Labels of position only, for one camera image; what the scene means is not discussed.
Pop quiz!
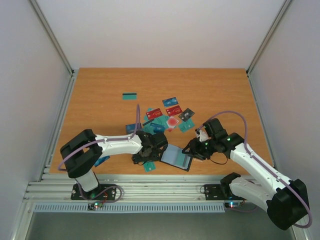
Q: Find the teal card right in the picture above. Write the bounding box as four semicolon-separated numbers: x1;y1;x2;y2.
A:
178;118;195;133

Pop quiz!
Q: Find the teal card magnetic stripe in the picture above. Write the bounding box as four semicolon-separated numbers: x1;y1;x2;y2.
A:
122;92;137;101

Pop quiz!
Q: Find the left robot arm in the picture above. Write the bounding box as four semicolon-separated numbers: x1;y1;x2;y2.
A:
58;129;168;199

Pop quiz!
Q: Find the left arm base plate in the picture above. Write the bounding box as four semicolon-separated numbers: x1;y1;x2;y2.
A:
70;184;119;201

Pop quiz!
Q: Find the black leather card holder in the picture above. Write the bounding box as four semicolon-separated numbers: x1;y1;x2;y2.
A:
160;144;193;172

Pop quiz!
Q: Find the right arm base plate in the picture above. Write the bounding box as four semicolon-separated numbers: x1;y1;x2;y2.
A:
203;184;244;201

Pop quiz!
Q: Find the blue card top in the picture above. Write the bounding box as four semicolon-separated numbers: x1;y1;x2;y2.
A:
162;97;179;108

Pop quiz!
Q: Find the circuit board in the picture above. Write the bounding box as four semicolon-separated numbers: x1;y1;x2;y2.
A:
224;201;244;209
87;202;104;211

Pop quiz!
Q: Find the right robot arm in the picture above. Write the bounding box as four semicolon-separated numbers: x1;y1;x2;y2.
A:
182;118;311;230

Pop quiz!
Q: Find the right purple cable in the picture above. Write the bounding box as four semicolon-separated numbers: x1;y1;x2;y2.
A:
196;110;313;229

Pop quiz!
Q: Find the blue card striped left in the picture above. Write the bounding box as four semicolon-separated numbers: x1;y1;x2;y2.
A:
125;123;142;135

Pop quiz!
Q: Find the right circuit board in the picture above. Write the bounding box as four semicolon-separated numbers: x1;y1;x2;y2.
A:
224;201;244;209

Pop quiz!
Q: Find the black VIP card right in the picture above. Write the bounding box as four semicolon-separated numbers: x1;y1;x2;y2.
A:
178;108;195;122

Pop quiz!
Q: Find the red vip card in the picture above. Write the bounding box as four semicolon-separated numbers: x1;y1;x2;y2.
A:
165;105;183;117
145;108;163;120

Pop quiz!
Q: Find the white red pattern card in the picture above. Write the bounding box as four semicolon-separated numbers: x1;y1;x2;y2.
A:
166;116;180;132

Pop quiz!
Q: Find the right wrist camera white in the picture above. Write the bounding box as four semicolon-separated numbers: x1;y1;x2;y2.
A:
195;128;209;143

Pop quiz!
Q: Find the blue card centre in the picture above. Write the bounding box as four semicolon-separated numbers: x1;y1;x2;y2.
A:
150;122;166;133

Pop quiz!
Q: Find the left circuit board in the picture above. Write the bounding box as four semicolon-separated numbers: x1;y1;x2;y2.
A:
87;202;104;211

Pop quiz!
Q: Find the grey slotted cable duct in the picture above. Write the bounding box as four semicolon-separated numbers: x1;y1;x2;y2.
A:
33;202;225;214

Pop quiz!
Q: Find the red VIP card upper right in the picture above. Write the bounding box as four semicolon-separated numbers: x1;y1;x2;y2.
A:
165;105;183;117

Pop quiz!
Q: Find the red VIP card upper left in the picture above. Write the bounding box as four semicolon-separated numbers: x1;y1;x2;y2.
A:
145;108;163;120

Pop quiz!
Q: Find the blue card far left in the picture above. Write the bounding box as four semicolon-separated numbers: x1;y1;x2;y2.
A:
94;156;110;167

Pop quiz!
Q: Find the teal VIP card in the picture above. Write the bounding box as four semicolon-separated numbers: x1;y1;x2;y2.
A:
143;162;156;173

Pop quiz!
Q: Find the aluminium rail frame front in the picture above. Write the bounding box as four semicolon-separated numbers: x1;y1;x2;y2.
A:
23;173;225;203

